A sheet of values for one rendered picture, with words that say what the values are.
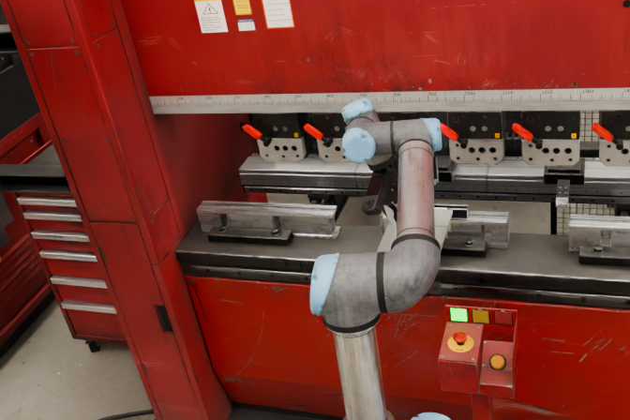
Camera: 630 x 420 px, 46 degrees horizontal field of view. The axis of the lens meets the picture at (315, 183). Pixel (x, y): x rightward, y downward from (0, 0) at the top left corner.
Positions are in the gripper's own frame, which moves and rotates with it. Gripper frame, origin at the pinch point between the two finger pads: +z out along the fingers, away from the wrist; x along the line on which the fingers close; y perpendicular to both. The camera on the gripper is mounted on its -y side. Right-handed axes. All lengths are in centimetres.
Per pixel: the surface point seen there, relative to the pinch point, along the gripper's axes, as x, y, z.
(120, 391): 180, -29, 64
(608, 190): -12, 73, 37
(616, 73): -37, 53, -10
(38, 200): 174, -14, -27
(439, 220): 17.1, 28.7, 16.8
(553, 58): -25, 48, -19
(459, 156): 6.1, 36.2, -0.3
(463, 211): 14.1, 36.9, 19.1
